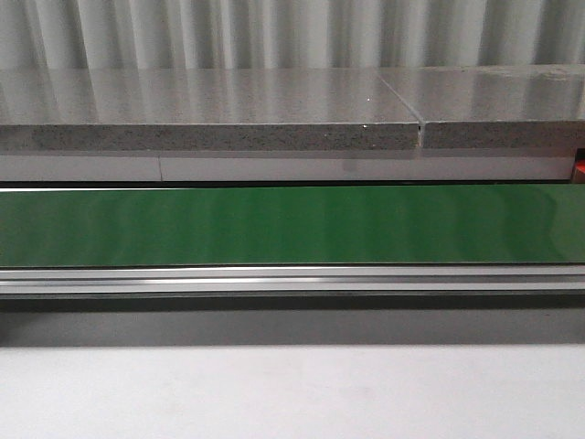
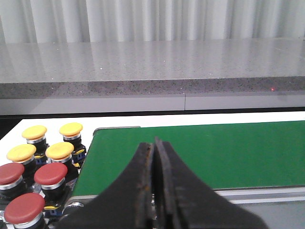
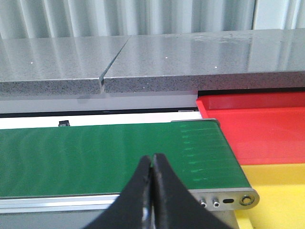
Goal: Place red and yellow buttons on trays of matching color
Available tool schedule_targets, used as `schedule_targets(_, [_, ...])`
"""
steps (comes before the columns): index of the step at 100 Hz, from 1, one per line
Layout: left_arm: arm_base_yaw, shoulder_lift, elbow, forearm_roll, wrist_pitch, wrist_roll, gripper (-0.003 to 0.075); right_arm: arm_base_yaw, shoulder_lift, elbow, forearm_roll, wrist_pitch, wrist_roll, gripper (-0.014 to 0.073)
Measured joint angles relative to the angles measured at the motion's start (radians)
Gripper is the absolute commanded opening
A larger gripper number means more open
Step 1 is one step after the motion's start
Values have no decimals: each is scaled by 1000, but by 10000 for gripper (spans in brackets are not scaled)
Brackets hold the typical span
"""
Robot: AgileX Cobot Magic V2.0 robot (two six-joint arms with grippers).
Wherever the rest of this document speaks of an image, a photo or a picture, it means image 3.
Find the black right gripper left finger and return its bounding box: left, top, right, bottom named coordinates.
left=85, top=156, right=152, bottom=229

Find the grey stone counter slab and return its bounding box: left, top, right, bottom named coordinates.
left=0, top=29, right=305, bottom=96

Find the yellow plastic tray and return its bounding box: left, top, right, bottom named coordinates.
left=234, top=164, right=305, bottom=229

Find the red plastic tray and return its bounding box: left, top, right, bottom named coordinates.
left=196, top=92, right=305, bottom=165

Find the small black sensor block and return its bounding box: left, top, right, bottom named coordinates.
left=58, top=120, right=70, bottom=127

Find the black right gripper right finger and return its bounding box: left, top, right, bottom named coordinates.
left=153, top=153, right=230, bottom=229

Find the green conveyor belt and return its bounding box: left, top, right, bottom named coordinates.
left=0, top=119, right=260, bottom=229

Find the white corrugated curtain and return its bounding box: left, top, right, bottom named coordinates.
left=0, top=0, right=305, bottom=39

